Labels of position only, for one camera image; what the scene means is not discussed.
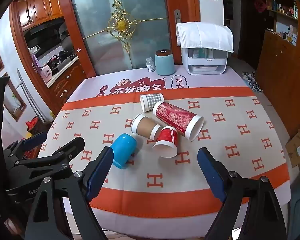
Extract frosted glass door gold ornament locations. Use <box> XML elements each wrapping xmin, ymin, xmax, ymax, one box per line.
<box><xmin>67</xmin><ymin>0</ymin><xmax>171</xmax><ymax>75</ymax></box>

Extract tall red patterned paper cup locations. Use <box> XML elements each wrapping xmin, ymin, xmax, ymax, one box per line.
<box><xmin>153</xmin><ymin>101</ymin><xmax>204</xmax><ymax>141</ymax></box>

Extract wooden kitchen base cabinet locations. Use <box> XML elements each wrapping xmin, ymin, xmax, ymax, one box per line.
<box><xmin>46</xmin><ymin>57</ymin><xmax>91</xmax><ymax>113</ymax></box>

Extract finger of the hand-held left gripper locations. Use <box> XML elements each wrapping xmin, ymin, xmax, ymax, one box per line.
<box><xmin>14</xmin><ymin>137</ymin><xmax>86</xmax><ymax>179</ymax></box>
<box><xmin>4</xmin><ymin>132</ymin><xmax>48</xmax><ymax>161</ymax></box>

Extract brown sleeved paper cup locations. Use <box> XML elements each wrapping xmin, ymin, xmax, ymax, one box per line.
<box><xmin>131</xmin><ymin>113</ymin><xmax>163</xmax><ymax>140</ymax></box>

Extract pink rice cooker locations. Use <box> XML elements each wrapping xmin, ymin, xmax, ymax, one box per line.
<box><xmin>41</xmin><ymin>65</ymin><xmax>54</xmax><ymax>84</ymax></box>

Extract teal canister with brown lid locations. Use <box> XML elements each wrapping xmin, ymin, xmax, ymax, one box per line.
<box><xmin>155</xmin><ymin>49</ymin><xmax>176</xmax><ymax>76</ymax></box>

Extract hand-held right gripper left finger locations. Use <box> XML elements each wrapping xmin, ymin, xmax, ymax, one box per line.
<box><xmin>24</xmin><ymin>146</ymin><xmax>114</xmax><ymax>240</ymax></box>

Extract wooden shelf with bottles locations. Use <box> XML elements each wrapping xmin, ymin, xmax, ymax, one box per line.
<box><xmin>264</xmin><ymin>0</ymin><xmax>300</xmax><ymax>46</ymax></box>

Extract blue plastic cup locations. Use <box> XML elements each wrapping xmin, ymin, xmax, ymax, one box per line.
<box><xmin>110</xmin><ymin>133</ymin><xmax>138</xmax><ymax>169</ymax></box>

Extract red flower ornament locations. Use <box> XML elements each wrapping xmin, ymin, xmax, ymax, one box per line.
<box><xmin>254</xmin><ymin>0</ymin><xmax>267</xmax><ymax>13</ymax></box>

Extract dark basket with red contents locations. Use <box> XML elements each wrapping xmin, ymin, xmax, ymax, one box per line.
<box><xmin>26</xmin><ymin>116</ymin><xmax>44</xmax><ymax>136</ymax></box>

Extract wooden kitchen wall cabinets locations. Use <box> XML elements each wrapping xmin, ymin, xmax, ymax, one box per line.
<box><xmin>15</xmin><ymin>0</ymin><xmax>64</xmax><ymax>32</ymax></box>

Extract wooden sideboard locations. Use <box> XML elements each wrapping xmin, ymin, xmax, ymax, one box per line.
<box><xmin>255</xmin><ymin>29</ymin><xmax>300</xmax><ymax>140</ymax></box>

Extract black range hood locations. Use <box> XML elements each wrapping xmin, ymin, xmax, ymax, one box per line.
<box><xmin>24</xmin><ymin>21</ymin><xmax>66</xmax><ymax>36</ymax></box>

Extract white storage box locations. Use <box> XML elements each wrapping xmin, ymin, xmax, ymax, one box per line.
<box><xmin>181</xmin><ymin>46</ymin><xmax>227</xmax><ymax>76</ymax></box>

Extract lilac printed tablecloth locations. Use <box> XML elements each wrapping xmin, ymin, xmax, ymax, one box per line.
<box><xmin>62</xmin><ymin>64</ymin><xmax>250</xmax><ymax>240</ymax></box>

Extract pile of shoes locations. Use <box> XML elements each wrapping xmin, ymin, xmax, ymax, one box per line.
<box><xmin>241</xmin><ymin>71</ymin><xmax>264</xmax><ymax>93</ymax></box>

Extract cardboard box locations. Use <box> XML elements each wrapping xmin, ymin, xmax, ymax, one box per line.
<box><xmin>285</xmin><ymin>127</ymin><xmax>300</xmax><ymax>168</ymax></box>

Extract orange patterned blanket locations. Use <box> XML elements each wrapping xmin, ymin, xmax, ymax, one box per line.
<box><xmin>37</xmin><ymin>86</ymin><xmax>291</xmax><ymax>218</ymax></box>

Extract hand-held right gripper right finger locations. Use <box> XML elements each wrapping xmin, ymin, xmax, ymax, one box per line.
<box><xmin>197</xmin><ymin>147</ymin><xmax>288</xmax><ymax>240</ymax></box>

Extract checked paper cup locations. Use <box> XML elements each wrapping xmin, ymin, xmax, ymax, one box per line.
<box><xmin>139</xmin><ymin>93</ymin><xmax>165</xmax><ymax>112</ymax></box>

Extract metal door handle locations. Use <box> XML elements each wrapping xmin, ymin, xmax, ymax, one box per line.
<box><xmin>174</xmin><ymin>9</ymin><xmax>182</xmax><ymax>34</ymax></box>

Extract white quilted cloth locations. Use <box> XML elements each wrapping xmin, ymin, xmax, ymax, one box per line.
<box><xmin>176</xmin><ymin>22</ymin><xmax>234</xmax><ymax>53</ymax></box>

